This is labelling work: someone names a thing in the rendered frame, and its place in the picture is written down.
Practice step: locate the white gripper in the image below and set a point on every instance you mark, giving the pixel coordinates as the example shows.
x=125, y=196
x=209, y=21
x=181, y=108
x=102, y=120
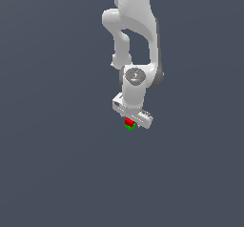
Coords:
x=132, y=111

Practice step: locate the red cube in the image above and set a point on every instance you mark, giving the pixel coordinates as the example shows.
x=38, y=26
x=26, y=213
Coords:
x=129, y=121

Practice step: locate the green cube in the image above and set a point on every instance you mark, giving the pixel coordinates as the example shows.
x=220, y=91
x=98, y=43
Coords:
x=130, y=127

